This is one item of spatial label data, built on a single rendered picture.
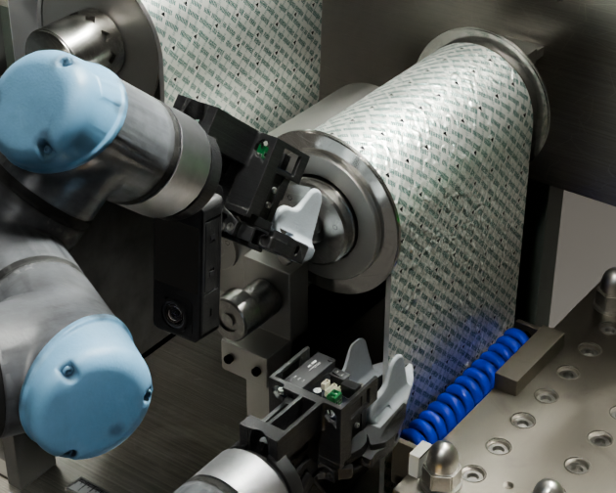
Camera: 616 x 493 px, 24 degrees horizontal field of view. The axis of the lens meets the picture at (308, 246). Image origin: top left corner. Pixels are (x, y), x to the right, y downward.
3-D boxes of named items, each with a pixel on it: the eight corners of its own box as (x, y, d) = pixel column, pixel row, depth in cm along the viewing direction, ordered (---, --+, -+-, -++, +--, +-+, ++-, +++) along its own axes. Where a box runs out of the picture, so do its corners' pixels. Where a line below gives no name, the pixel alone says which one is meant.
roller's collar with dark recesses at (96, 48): (27, 89, 125) (20, 22, 121) (75, 66, 129) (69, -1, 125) (80, 109, 122) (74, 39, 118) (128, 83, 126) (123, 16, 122)
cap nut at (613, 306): (587, 308, 144) (591, 271, 142) (602, 291, 147) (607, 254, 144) (620, 320, 142) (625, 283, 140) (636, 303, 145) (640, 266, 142)
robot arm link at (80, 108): (-49, 127, 88) (31, 15, 86) (59, 172, 97) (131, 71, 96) (23, 199, 84) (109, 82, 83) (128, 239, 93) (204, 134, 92)
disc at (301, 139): (253, 261, 125) (249, 110, 117) (257, 259, 125) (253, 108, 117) (395, 318, 117) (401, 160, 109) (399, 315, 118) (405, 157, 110)
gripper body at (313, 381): (386, 374, 113) (296, 454, 105) (382, 456, 118) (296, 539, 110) (308, 339, 117) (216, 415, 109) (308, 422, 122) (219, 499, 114)
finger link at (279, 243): (324, 251, 110) (264, 224, 103) (316, 270, 110) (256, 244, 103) (276, 233, 113) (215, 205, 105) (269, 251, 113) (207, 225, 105)
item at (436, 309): (379, 451, 127) (385, 278, 117) (508, 327, 143) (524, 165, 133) (384, 453, 127) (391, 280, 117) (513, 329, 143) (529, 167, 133)
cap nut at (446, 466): (411, 486, 122) (413, 446, 119) (433, 464, 124) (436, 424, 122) (448, 504, 120) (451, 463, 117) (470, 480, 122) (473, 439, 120)
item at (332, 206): (356, 213, 112) (334, 282, 117) (370, 203, 113) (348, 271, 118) (282, 165, 115) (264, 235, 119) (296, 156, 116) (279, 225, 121)
